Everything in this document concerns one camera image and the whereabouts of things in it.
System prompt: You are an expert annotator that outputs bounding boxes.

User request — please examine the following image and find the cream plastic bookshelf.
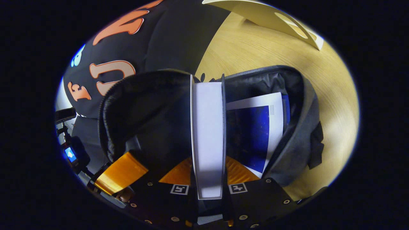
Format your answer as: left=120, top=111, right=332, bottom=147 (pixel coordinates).
left=202, top=0, right=325, bottom=51

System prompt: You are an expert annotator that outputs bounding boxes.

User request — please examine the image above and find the grey schoolbag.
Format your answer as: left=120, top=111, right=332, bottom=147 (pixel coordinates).
left=98, top=65, right=325, bottom=189

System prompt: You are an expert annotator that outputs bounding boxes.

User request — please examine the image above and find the dark picture cover book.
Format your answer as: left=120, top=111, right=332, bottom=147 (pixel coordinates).
left=190, top=74, right=227, bottom=200

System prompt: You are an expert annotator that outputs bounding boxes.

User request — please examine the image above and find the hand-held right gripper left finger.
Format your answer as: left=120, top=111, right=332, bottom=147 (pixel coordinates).
left=126, top=157, right=199, bottom=230

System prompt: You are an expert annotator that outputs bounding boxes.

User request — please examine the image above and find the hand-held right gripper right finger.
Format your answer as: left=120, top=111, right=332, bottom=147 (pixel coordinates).
left=223, top=156, right=299, bottom=230

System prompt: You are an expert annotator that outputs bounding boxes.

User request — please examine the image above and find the blue cover book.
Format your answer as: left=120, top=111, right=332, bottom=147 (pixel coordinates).
left=225, top=92, right=291, bottom=179

